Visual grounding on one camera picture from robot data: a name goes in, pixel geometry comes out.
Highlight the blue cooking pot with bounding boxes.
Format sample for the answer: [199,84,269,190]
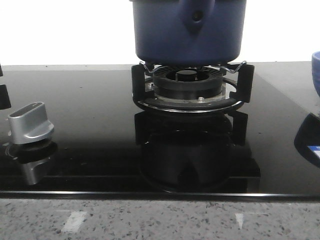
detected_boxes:
[132,0,247,67]

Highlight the blue ribbed bowl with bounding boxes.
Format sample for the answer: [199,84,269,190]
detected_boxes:
[311,51,320,96]

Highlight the black pot support grate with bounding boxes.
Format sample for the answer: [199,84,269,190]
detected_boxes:
[131,61,255,115]

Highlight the black gas burner head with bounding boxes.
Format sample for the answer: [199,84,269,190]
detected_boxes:
[144,66,226,104]

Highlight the black glass cooktop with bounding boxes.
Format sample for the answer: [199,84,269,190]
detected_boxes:
[0,62,320,200]

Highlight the silver stove control knob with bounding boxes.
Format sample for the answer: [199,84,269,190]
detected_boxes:
[8,102,54,145]

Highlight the black left burner grate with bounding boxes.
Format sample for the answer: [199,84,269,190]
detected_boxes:
[0,62,12,110]

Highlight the blue label sticker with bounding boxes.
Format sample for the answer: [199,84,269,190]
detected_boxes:
[308,145,320,159]

